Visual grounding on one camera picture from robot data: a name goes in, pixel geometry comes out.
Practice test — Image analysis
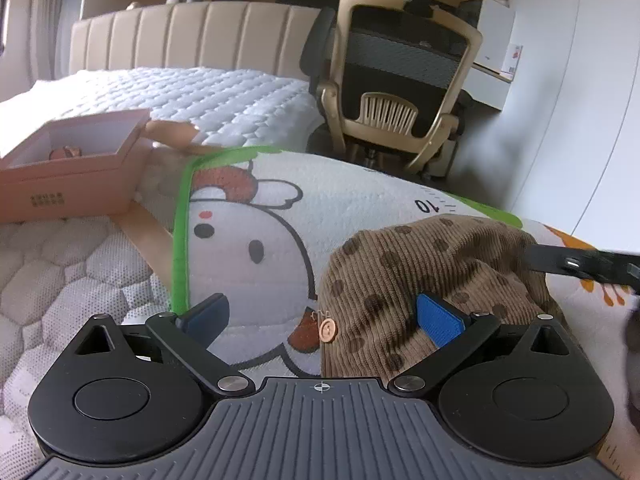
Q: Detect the white desk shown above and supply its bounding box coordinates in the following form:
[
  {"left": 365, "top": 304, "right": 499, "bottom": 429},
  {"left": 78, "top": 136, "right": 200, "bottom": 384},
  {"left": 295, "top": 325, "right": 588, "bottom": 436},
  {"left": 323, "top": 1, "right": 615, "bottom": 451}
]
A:
[{"left": 462, "top": 64, "right": 511, "bottom": 112}]

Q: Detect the brown corduroy dotted garment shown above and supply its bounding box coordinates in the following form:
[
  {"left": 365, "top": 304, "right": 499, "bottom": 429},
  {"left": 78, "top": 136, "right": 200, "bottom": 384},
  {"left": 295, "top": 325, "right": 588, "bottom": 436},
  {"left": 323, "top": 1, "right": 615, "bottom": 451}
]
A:
[{"left": 319, "top": 214, "right": 565, "bottom": 382}]

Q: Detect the pink cardboard box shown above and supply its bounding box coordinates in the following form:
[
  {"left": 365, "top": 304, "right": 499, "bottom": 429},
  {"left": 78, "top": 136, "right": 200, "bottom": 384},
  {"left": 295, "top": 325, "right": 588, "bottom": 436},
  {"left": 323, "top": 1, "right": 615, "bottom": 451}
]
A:
[{"left": 1, "top": 108, "right": 152, "bottom": 223}]

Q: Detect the beige padded headboard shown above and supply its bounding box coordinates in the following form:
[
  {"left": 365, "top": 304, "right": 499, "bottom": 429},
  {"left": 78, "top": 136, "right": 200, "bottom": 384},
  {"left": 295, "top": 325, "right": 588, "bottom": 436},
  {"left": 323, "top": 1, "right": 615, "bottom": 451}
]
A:
[{"left": 68, "top": 1, "right": 319, "bottom": 80}]

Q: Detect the white quilted mattress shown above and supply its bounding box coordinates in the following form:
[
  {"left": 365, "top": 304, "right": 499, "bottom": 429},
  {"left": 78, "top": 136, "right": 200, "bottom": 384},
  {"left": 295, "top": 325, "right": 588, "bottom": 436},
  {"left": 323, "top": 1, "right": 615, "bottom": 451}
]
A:
[{"left": 0, "top": 65, "right": 327, "bottom": 480}]

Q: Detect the grey window curtain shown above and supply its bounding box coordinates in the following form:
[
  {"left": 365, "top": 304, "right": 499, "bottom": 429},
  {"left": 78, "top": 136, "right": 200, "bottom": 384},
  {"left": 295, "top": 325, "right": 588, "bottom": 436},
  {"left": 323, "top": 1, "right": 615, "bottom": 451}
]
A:
[{"left": 1, "top": 0, "right": 63, "bottom": 92}]

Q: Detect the cartoon print play mat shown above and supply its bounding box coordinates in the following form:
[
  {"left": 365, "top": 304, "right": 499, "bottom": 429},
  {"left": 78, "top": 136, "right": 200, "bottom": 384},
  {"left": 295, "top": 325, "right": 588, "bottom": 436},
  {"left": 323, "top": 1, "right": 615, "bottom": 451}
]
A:
[{"left": 172, "top": 148, "right": 639, "bottom": 479}]

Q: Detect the white box on desk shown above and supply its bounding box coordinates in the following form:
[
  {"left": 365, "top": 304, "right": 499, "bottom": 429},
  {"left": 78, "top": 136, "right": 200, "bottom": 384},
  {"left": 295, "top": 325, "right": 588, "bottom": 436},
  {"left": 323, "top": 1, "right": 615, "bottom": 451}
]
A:
[{"left": 475, "top": 0, "right": 523, "bottom": 81}]

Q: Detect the beige black office chair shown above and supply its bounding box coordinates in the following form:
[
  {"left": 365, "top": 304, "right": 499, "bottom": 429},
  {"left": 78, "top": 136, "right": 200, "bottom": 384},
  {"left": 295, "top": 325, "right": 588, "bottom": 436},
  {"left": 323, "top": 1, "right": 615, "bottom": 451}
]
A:
[{"left": 299, "top": 0, "right": 483, "bottom": 179}]

